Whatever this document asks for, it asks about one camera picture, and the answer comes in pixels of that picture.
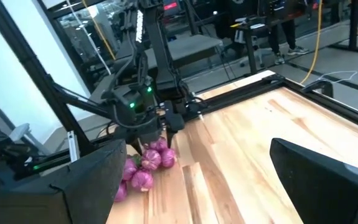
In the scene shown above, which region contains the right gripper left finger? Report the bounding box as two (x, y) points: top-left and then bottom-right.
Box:
(50, 139), (128, 224)

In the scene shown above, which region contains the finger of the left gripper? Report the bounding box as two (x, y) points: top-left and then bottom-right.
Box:
(125, 135), (144, 156)
(163, 99), (186, 149)

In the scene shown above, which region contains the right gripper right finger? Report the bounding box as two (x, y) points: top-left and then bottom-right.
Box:
(269, 137), (358, 224)

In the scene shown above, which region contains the grey desk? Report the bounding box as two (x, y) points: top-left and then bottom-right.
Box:
(90, 33), (224, 105)

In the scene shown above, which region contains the black standing desk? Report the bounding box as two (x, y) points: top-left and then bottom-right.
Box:
(230, 17), (276, 76)

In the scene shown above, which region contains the person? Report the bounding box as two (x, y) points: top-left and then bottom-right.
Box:
(267, 17), (310, 65)

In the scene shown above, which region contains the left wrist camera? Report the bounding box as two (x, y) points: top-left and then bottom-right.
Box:
(115, 86), (146, 124)

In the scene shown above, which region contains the silver aluminium bracket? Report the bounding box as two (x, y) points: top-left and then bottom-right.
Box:
(67, 130), (81, 163)

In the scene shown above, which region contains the black table frame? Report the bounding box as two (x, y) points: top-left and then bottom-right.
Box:
(183, 72), (358, 133)

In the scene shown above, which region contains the yellow cable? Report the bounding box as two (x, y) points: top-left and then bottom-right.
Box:
(80, 0), (116, 60)
(299, 0), (323, 85)

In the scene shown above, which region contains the black frame bracket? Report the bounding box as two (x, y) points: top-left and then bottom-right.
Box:
(301, 78), (334, 98)

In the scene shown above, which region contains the white cable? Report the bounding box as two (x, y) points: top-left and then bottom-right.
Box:
(317, 70), (358, 85)

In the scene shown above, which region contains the black rig upright post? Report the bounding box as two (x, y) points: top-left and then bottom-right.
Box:
(0, 0), (117, 158)

